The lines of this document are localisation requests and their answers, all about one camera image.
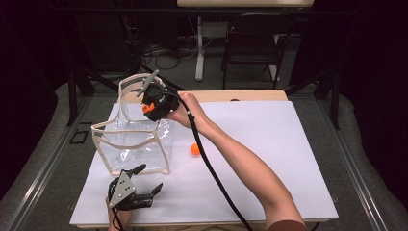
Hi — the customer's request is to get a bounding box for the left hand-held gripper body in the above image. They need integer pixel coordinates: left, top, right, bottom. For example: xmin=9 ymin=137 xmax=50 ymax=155
xmin=107 ymin=170 xmax=155 ymax=212

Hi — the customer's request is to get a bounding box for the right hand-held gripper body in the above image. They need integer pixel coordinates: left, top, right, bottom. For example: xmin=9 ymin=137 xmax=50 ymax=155
xmin=136 ymin=69 xmax=180 ymax=122

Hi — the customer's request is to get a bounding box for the clear plastic bag beige trim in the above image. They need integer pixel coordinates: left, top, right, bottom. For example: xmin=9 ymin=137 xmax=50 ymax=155
xmin=90 ymin=72 xmax=174 ymax=176

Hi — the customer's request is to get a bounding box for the person's left hand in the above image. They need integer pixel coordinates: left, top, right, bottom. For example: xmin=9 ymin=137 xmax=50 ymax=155
xmin=105 ymin=196 xmax=133 ymax=231

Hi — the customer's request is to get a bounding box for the person's right hand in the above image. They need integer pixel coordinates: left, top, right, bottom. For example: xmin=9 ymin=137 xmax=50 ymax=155
xmin=166 ymin=92 xmax=211 ymax=133

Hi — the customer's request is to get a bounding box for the black metal stand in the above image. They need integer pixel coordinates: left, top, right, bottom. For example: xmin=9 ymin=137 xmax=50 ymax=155
xmin=65 ymin=64 xmax=119 ymax=127
xmin=285 ymin=68 xmax=342 ymax=131

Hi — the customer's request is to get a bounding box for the wooden table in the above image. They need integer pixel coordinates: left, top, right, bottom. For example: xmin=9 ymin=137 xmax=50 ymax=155
xmin=69 ymin=89 xmax=340 ymax=229

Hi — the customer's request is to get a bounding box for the white table mat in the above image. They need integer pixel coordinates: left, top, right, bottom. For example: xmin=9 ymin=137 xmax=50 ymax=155
xmin=69 ymin=100 xmax=340 ymax=227

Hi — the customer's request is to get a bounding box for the black chair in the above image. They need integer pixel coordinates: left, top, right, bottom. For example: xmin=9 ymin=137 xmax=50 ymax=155
xmin=220 ymin=13 xmax=296 ymax=90

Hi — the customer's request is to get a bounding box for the desk with white legs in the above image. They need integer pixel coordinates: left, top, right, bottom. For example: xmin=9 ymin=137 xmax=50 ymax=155
xmin=176 ymin=0 xmax=315 ymax=83

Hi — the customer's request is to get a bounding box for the black cable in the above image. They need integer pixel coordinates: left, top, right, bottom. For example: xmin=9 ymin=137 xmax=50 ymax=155
xmin=153 ymin=90 xmax=254 ymax=231
xmin=108 ymin=177 xmax=126 ymax=231

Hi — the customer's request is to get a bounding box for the tangle of floor cables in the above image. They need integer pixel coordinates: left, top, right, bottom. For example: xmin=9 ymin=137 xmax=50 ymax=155
xmin=140 ymin=39 xmax=200 ymax=71

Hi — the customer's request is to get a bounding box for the metal floor rail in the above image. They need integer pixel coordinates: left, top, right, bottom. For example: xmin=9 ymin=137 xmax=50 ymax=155
xmin=294 ymin=95 xmax=391 ymax=231
xmin=4 ymin=95 xmax=95 ymax=231

